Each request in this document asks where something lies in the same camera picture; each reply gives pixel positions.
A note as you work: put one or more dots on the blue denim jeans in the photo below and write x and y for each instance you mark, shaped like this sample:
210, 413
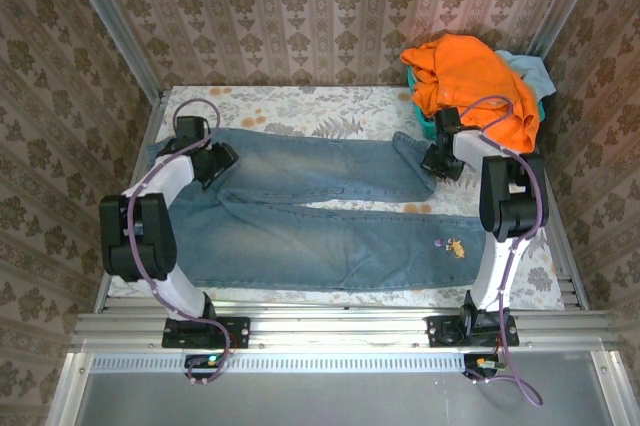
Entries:
300, 246

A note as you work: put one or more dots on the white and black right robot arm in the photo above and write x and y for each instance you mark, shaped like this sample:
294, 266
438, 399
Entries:
492, 266

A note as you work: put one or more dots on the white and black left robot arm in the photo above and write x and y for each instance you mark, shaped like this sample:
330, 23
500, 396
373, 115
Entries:
165, 181

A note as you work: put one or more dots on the orange trousers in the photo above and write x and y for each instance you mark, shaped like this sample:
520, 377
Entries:
470, 81

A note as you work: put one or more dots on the teal plastic basket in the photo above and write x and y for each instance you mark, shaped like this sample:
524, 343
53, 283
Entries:
425, 128

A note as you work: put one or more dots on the floral patterned table mat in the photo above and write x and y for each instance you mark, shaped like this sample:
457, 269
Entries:
325, 111

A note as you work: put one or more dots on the light blue garment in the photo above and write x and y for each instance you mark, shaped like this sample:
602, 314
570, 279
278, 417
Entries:
537, 76

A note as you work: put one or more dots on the left controller board green light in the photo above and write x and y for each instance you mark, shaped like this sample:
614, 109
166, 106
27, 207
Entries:
202, 362

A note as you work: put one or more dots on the grey metal lower panel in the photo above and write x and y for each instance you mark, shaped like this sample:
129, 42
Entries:
325, 401

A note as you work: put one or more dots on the aluminium left side rail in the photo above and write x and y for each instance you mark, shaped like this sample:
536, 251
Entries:
156, 103

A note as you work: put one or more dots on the aluminium right side rail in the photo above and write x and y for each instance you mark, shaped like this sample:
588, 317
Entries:
565, 266

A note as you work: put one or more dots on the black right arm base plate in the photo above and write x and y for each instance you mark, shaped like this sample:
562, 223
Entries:
442, 331

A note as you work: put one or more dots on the aluminium left corner post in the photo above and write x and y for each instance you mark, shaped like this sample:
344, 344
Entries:
115, 26

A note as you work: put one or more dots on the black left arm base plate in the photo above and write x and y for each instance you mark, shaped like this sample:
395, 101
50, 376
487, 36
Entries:
235, 331

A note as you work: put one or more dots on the aluminium front frame rail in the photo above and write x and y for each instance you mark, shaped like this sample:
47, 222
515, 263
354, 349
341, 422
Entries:
340, 326

